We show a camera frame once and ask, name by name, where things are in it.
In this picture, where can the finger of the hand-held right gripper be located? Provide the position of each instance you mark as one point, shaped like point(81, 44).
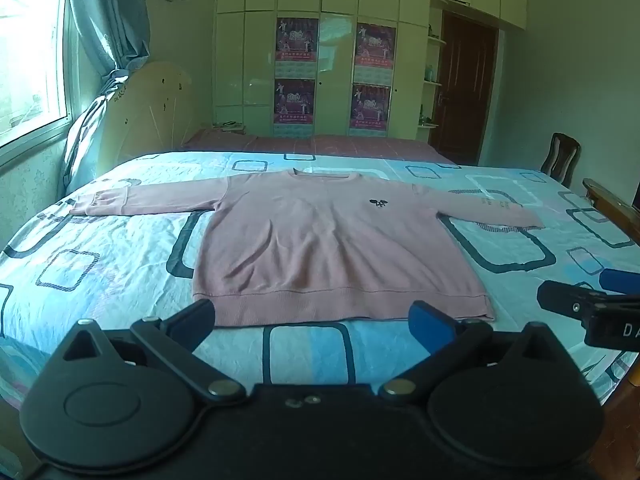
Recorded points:
point(620, 281)
point(560, 297)

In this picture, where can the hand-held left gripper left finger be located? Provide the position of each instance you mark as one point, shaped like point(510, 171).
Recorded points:
point(192, 322)

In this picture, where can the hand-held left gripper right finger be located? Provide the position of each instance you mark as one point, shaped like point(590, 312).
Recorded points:
point(425, 320)

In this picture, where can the pink sweater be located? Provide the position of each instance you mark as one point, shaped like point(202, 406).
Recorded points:
point(320, 250)

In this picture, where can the wooden bed footboard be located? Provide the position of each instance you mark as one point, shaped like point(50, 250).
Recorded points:
point(612, 205)

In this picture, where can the blue patterned bedsheet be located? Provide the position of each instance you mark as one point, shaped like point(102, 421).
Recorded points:
point(100, 240)

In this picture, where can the dark wooden chair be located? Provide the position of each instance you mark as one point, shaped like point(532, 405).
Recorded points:
point(562, 157)

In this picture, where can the stack of books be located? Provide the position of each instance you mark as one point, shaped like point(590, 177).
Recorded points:
point(229, 126)

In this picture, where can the cream round headboard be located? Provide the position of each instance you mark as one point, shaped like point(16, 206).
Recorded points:
point(145, 110)

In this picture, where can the brown wooden door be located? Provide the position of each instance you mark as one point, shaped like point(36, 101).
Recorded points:
point(465, 90)

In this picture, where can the cream corner shelf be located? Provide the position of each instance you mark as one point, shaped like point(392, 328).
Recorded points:
point(434, 82)

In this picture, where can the cream wardrobe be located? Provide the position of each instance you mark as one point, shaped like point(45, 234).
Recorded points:
point(250, 60)

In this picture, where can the blue curtain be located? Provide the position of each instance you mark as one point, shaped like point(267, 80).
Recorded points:
point(110, 35)

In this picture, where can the window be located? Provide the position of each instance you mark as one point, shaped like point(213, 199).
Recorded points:
point(30, 60)

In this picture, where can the wall poster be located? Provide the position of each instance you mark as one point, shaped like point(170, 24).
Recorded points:
point(295, 107)
point(297, 40)
point(375, 45)
point(370, 109)

